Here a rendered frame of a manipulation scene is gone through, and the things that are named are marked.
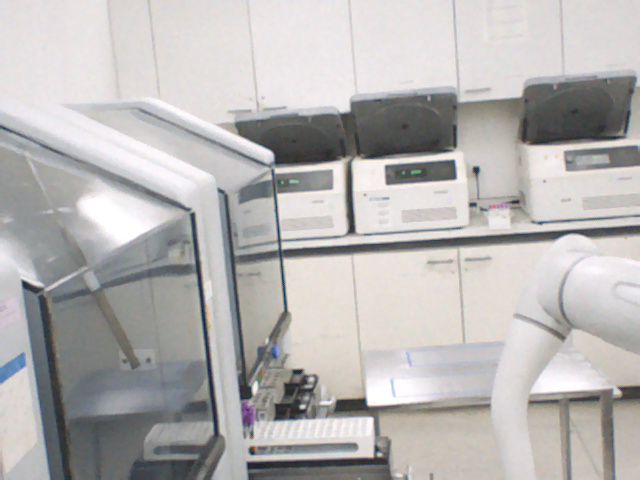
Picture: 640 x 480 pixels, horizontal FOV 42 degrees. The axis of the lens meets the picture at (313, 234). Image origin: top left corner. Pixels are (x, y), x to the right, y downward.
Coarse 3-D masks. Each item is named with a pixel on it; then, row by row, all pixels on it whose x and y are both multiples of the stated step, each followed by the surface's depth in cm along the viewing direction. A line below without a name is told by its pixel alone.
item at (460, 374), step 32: (384, 352) 246; (416, 352) 243; (448, 352) 241; (480, 352) 238; (576, 352) 231; (384, 384) 219; (416, 384) 217; (448, 384) 215; (480, 384) 212; (544, 384) 208; (576, 384) 206; (608, 384) 205; (608, 416) 204; (608, 448) 205
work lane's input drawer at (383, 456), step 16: (384, 448) 180; (256, 464) 179; (272, 464) 178; (288, 464) 178; (304, 464) 177; (320, 464) 177; (336, 464) 176; (352, 464) 176; (368, 464) 175; (384, 464) 175
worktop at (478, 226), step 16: (352, 224) 449; (480, 224) 412; (512, 224) 404; (528, 224) 400; (544, 224) 396; (560, 224) 393; (576, 224) 391; (592, 224) 391; (608, 224) 390; (624, 224) 389; (288, 240) 416; (304, 240) 412; (320, 240) 407; (336, 240) 406; (352, 240) 405; (368, 240) 404; (384, 240) 403; (400, 240) 402
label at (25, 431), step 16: (0, 304) 78; (16, 304) 81; (0, 320) 78; (16, 320) 81; (0, 368) 77; (16, 368) 80; (0, 384) 77; (16, 384) 80; (0, 400) 77; (16, 400) 80; (32, 400) 83; (0, 416) 76; (16, 416) 79; (32, 416) 82; (0, 432) 76; (16, 432) 79; (32, 432) 82; (0, 448) 76; (16, 448) 79; (32, 448) 82; (16, 464) 79
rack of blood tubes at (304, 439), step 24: (264, 432) 182; (288, 432) 181; (312, 432) 181; (336, 432) 179; (360, 432) 177; (264, 456) 179; (288, 456) 178; (312, 456) 177; (336, 456) 177; (360, 456) 176
